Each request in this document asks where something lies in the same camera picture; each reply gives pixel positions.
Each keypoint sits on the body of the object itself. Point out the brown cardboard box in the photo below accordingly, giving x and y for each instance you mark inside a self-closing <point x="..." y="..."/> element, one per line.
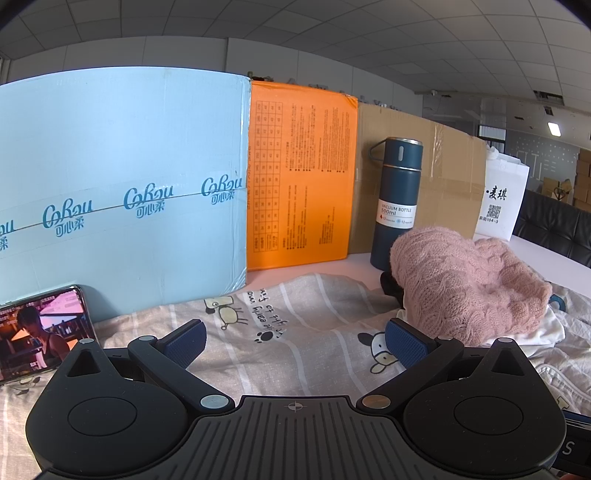
<point x="452" y="175"/>

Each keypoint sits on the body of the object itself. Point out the dark blue vacuum bottle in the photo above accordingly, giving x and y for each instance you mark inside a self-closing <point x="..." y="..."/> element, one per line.
<point x="397" y="184"/>

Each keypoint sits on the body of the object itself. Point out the pink knitted sweater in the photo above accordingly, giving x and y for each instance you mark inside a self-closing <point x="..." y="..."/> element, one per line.
<point x="461" y="286"/>

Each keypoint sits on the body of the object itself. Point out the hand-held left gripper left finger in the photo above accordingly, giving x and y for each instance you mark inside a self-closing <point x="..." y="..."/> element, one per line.
<point x="184" y="344"/>

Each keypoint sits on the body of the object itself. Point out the white folded garment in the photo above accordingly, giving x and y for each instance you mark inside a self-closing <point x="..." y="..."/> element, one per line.
<point x="549" y="330"/>

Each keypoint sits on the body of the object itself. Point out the black sofa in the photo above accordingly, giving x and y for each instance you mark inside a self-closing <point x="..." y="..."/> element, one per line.
<point x="554" y="226"/>

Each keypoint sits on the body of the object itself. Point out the smartphone with lit screen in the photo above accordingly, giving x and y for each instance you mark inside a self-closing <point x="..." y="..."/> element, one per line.
<point x="41" y="332"/>

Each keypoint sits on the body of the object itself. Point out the printed cartoon blanket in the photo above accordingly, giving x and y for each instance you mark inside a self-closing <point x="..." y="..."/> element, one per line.
<point x="300" y="314"/>

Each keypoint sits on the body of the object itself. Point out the black cloth item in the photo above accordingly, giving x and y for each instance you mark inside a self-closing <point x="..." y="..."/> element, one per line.
<point x="392" y="284"/>

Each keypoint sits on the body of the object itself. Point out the large light blue box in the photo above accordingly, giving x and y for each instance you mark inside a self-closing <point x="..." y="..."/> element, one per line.
<point x="115" y="138"/>

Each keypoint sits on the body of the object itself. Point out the orange cardboard box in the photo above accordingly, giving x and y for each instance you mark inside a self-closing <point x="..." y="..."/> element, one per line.
<point x="300" y="175"/>

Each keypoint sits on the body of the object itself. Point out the white paper bag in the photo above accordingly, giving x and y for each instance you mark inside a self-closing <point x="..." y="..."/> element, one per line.
<point x="503" y="184"/>

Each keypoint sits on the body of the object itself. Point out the stack of cardboard boxes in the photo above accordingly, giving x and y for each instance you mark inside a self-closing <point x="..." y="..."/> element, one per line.
<point x="581" y="180"/>

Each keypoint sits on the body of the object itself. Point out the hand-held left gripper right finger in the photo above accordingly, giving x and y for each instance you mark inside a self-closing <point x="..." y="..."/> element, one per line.
<point x="408" y="344"/>

